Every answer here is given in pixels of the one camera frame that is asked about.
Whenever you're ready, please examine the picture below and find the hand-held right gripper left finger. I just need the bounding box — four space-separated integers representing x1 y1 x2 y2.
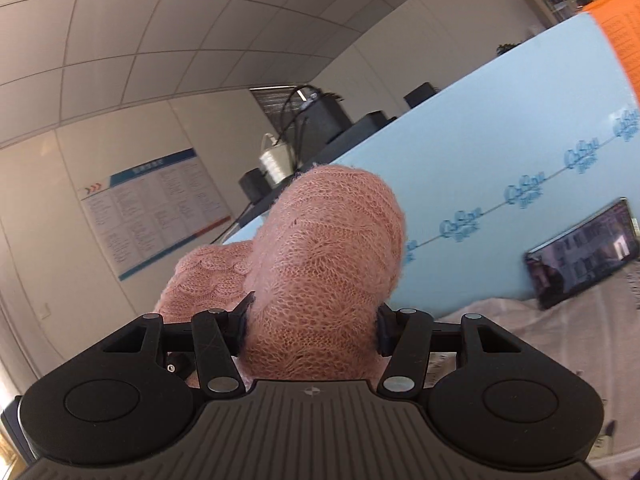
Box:
100 292 256 395

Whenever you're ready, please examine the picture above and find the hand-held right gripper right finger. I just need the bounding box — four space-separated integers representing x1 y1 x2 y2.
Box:
376 306 531 397

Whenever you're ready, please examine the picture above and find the pink knitted sweater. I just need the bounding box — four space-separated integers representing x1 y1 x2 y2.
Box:
154 162 412 391

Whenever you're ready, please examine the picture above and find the small black power adapter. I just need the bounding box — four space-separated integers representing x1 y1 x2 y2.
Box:
238 169 275 202

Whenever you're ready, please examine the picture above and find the printed table cloth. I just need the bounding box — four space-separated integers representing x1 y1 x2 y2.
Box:
432 270 640 480

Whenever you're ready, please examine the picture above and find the white power adapter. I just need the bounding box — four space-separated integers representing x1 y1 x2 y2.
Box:
258 133 294 187

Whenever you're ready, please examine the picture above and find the dark shelf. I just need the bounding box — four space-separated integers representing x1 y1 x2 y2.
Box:
232 110 401 233

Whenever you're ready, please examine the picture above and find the black smartphone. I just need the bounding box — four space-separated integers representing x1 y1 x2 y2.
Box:
523 198 640 310

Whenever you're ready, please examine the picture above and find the large black power adapter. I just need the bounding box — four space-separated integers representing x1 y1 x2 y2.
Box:
300 94 353 153

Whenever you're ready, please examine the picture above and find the window blind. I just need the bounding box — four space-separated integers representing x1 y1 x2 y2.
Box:
249 85 313 136

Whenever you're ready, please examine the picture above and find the large light blue carton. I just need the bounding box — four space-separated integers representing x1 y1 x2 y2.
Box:
222 10 640 323

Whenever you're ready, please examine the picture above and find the orange sheet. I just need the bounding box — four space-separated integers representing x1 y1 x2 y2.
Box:
581 0 640 98

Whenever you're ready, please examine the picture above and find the wall notice board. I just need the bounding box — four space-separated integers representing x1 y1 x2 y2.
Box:
76 148 234 282

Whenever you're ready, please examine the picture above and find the black cable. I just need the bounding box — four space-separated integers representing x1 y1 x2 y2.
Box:
276 86 322 166

